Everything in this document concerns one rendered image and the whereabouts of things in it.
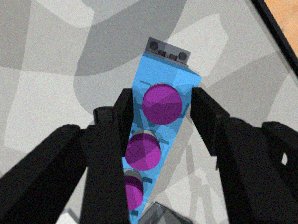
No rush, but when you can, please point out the white key housing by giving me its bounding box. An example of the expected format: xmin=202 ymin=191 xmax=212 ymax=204
xmin=137 ymin=202 xmax=193 ymax=224

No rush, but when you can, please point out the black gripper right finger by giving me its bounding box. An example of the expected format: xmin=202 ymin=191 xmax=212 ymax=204
xmin=190 ymin=87 xmax=298 ymax=224

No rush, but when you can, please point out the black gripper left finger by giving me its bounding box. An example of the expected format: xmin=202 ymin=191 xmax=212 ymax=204
xmin=0 ymin=88 xmax=134 ymax=224

